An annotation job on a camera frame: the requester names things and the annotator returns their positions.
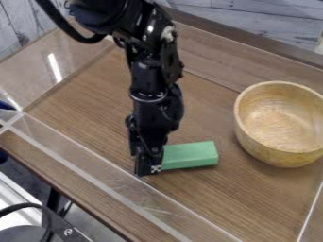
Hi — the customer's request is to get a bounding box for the grey metal base plate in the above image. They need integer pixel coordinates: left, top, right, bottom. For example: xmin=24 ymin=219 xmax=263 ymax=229
xmin=0 ymin=215 xmax=93 ymax=242

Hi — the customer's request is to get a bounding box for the black cable loop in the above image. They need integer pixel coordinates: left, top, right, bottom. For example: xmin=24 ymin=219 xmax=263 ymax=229
xmin=0 ymin=202 xmax=57 ymax=242

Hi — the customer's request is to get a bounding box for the clear acrylic tray wall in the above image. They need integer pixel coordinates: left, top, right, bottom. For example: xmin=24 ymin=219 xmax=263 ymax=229
xmin=0 ymin=6 xmax=323 ymax=242

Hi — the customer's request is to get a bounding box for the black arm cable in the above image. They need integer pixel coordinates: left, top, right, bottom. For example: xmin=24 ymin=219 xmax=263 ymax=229
xmin=35 ymin=0 xmax=108 ymax=44

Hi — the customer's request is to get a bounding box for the green rectangular block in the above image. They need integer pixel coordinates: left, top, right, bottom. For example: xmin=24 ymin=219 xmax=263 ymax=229
xmin=161 ymin=141 xmax=219 ymax=170

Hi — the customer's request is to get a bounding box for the black table leg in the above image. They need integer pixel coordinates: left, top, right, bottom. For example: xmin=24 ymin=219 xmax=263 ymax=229
xmin=47 ymin=188 xmax=61 ymax=212

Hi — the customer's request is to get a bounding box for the light wooden bowl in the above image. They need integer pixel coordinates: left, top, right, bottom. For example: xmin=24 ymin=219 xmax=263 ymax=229
xmin=234 ymin=81 xmax=323 ymax=168

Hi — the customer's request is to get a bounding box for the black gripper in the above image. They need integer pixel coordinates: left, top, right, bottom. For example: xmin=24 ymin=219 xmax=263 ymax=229
xmin=125 ymin=84 xmax=184 ymax=177

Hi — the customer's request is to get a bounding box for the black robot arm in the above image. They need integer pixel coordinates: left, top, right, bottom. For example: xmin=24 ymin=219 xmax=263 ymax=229
xmin=69 ymin=0 xmax=184 ymax=176

